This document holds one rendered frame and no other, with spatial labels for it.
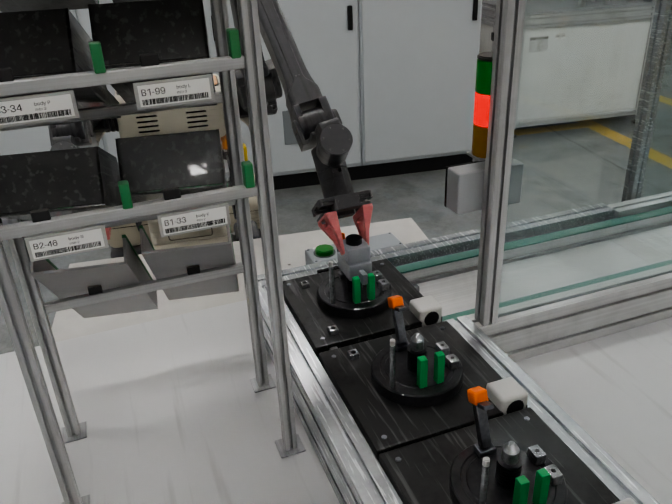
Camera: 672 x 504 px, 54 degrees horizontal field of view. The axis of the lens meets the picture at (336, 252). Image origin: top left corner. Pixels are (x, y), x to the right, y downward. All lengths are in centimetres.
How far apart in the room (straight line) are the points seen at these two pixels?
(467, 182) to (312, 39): 312
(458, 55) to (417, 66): 28
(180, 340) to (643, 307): 92
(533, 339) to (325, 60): 311
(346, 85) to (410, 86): 42
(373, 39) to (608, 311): 311
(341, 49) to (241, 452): 333
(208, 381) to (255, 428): 16
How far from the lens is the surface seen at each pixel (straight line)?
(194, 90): 79
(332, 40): 414
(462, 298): 134
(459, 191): 107
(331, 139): 113
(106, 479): 111
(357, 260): 116
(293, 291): 126
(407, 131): 441
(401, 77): 431
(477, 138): 106
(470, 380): 104
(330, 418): 98
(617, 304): 136
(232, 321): 140
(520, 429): 97
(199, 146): 87
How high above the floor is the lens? 161
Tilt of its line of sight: 27 degrees down
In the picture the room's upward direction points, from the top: 3 degrees counter-clockwise
